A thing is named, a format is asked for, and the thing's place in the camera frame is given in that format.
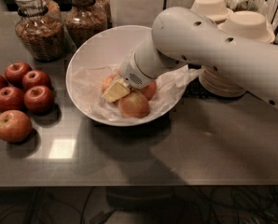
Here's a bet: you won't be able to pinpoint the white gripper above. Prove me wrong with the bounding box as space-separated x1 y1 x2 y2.
103 49 157 103

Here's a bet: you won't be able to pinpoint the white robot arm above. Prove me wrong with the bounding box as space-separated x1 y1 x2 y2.
103 7 278 109

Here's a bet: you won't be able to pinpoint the large white bowl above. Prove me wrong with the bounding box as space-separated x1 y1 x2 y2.
65 24 189 127

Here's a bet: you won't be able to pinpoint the red apple middle right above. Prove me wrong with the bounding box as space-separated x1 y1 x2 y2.
24 85 55 115

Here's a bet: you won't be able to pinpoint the red apple back right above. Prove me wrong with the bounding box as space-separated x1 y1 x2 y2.
21 70 51 91

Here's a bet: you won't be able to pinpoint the red apple back left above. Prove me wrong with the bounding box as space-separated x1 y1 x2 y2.
5 62 32 87

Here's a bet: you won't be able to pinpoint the red apple middle left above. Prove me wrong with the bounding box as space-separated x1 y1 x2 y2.
0 86 24 112

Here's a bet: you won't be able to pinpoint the yellow-red apple front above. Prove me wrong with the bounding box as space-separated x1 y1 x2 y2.
0 110 33 143

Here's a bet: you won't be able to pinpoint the white crumpled paper liner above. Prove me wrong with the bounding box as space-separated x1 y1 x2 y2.
66 64 202 127

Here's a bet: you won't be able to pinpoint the right glass granola jar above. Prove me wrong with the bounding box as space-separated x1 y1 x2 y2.
64 0 107 48

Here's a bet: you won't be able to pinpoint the glass granola jar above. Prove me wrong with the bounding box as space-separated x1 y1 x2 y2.
15 0 64 62
64 0 107 48

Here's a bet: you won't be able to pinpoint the white napkin dispenser box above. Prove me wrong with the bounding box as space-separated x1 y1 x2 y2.
110 0 163 27

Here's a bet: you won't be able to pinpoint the left glass granola jar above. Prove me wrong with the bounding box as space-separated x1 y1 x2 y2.
15 0 64 62

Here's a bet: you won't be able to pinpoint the back stack paper bowls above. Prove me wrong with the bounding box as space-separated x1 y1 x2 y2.
190 0 232 23

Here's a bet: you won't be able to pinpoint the stack paper bowls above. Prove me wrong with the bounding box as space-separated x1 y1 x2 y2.
199 11 275 98
190 0 232 23

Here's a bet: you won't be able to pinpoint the front stack paper bowls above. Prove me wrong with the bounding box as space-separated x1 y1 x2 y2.
199 11 275 98

